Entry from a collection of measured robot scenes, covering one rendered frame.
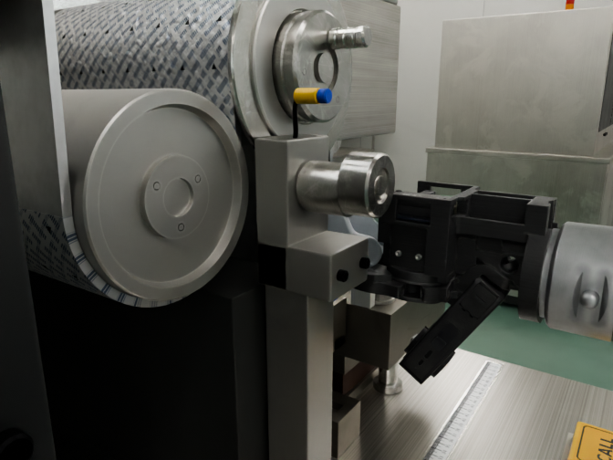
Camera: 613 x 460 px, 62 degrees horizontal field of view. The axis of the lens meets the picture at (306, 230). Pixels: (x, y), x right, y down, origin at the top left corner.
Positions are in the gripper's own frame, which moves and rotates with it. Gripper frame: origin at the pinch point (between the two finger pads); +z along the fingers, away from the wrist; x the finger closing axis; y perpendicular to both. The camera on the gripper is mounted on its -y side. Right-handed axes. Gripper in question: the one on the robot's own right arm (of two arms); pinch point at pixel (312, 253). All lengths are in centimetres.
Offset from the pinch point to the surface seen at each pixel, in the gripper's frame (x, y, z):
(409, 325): -8.6, -8.9, -6.4
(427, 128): -444, -16, 160
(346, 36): 5.9, 18.0, -6.6
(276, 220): 12.0, 6.3, -5.2
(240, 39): 12.7, 17.4, -3.1
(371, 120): -70, 9, 30
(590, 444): -10.0, -16.6, -23.9
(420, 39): -444, 66, 172
